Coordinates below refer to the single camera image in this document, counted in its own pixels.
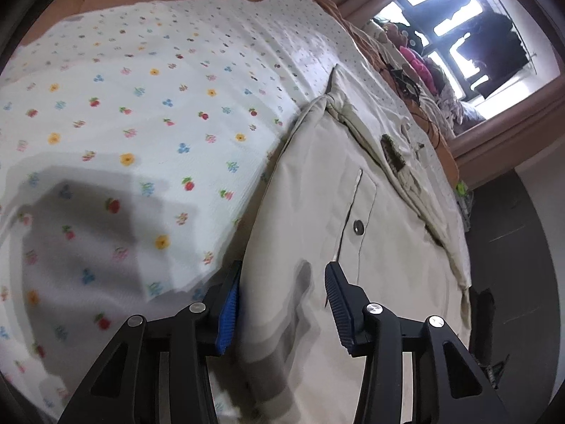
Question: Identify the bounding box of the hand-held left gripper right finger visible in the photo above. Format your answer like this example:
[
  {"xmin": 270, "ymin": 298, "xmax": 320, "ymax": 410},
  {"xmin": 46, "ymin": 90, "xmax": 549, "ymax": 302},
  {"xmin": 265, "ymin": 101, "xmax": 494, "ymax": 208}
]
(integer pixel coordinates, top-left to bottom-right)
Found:
[{"xmin": 324, "ymin": 261, "xmax": 509, "ymax": 424}]

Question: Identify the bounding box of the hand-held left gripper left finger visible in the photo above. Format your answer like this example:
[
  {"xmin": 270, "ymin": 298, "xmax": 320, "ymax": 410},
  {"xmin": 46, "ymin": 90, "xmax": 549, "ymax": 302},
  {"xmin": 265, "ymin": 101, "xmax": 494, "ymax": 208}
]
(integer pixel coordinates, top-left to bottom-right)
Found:
[{"xmin": 56, "ymin": 260, "xmax": 243, "ymax": 424}]

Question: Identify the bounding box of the beige jacket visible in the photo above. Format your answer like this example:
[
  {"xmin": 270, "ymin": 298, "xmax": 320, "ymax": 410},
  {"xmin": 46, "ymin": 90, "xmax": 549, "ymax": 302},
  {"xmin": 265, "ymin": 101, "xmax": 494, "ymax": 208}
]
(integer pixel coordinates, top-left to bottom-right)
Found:
[{"xmin": 236, "ymin": 64, "xmax": 473, "ymax": 424}]

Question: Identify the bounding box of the pile of patterned clothes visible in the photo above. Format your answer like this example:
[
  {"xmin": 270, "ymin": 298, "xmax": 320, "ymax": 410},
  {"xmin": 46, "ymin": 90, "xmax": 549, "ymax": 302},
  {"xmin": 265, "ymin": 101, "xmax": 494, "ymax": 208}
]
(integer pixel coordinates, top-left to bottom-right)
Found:
[{"xmin": 424, "ymin": 57, "xmax": 486, "ymax": 137}]

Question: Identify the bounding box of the row of dark hanging clothes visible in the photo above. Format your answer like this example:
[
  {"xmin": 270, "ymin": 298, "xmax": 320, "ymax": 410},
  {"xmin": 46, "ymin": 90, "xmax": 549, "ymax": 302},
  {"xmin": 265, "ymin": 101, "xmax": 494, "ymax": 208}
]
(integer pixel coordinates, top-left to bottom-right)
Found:
[{"xmin": 459, "ymin": 9, "xmax": 530, "ymax": 100}]

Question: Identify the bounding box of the white nightstand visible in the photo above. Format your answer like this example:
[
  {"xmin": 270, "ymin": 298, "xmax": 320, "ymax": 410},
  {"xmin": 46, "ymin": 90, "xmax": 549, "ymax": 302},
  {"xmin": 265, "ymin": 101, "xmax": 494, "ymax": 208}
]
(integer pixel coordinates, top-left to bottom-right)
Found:
[{"xmin": 459, "ymin": 185, "xmax": 475, "ymax": 232}]

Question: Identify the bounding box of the floral bed sheet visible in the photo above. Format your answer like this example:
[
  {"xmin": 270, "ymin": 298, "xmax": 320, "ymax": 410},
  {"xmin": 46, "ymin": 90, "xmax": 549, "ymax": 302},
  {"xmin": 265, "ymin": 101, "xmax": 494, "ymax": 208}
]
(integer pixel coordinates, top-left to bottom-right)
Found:
[{"xmin": 0, "ymin": 0, "xmax": 424, "ymax": 424}]

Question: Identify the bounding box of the black plush toy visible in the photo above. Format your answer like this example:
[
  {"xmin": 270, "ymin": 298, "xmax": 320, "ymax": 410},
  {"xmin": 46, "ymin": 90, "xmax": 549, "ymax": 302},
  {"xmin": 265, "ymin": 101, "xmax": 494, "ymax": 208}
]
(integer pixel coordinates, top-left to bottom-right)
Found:
[{"xmin": 384, "ymin": 22, "xmax": 424, "ymax": 49}]

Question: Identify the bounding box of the black device with red cable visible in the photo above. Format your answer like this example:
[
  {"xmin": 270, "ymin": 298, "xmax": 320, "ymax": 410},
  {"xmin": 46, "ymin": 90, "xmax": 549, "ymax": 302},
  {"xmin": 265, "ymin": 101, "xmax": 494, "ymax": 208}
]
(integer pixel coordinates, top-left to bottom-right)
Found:
[{"xmin": 384, "ymin": 64, "xmax": 442, "ymax": 151}]

